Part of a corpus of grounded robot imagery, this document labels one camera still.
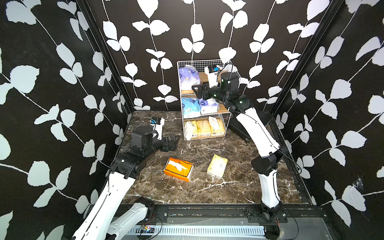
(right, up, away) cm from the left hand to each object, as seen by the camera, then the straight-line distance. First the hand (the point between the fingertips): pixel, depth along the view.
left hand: (171, 134), depth 68 cm
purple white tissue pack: (+18, +14, +13) cm, 27 cm away
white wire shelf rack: (+15, +9, +45) cm, 49 cm away
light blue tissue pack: (+9, +14, +14) cm, 22 cm away
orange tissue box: (+2, -21, +14) cm, 25 cm away
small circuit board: (-12, -47, +3) cm, 49 cm away
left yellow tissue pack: (+7, +1, +33) cm, 34 cm away
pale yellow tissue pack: (+24, -21, +18) cm, 37 cm away
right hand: (+11, +25, +3) cm, 27 cm away
